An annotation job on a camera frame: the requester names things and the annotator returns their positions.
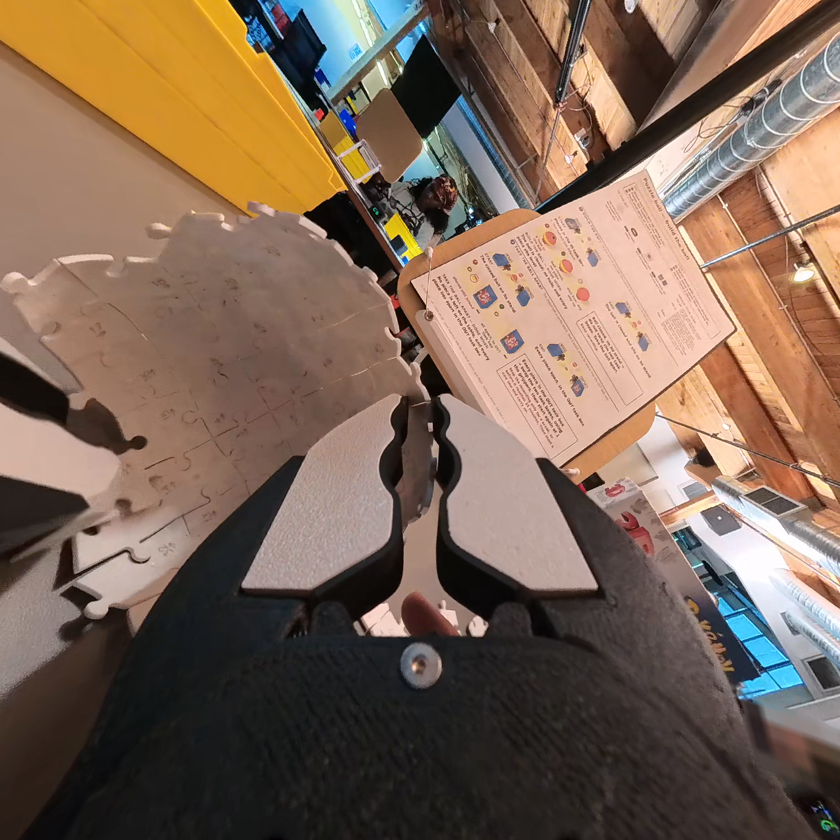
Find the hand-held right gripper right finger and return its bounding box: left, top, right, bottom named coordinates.
left=433, top=392, right=601, bottom=622

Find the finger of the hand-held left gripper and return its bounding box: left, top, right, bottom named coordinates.
left=0, top=476, right=116, bottom=564
left=0, top=353, right=149, bottom=508

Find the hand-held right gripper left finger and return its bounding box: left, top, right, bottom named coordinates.
left=240, top=394, right=411, bottom=619

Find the partly built puzzle ball shell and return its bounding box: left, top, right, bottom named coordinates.
left=0, top=202, right=437, bottom=621

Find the blue puzzle box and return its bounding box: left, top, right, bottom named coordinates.
left=586, top=478, right=746, bottom=690

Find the person's right hand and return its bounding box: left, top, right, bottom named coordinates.
left=402, top=591, right=462, bottom=639

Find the printed instruction sheet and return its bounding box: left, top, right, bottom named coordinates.
left=410, top=169, right=737, bottom=468

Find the wooden document holder stand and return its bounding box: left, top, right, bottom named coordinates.
left=397, top=209, right=657, bottom=487

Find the blue lit window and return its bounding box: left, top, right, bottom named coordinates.
left=712, top=591, right=807, bottom=700

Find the metal conduit pipe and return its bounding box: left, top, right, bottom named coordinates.
left=699, top=203, right=840, bottom=271

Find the brown rounded board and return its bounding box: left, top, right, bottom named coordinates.
left=354, top=88, right=424, bottom=185

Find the black monitor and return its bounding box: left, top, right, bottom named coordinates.
left=390, top=36, right=463, bottom=139

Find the long black pole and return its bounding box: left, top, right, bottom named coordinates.
left=535, top=0, right=840, bottom=211

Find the thin black cable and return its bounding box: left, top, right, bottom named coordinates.
left=656, top=413, right=840, bottom=490

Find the silver ventilation duct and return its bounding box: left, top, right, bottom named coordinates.
left=663, top=33, right=840, bottom=221
left=712, top=476, right=840, bottom=578

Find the yellow foam wall panel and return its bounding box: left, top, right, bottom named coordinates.
left=0, top=0, right=345, bottom=214

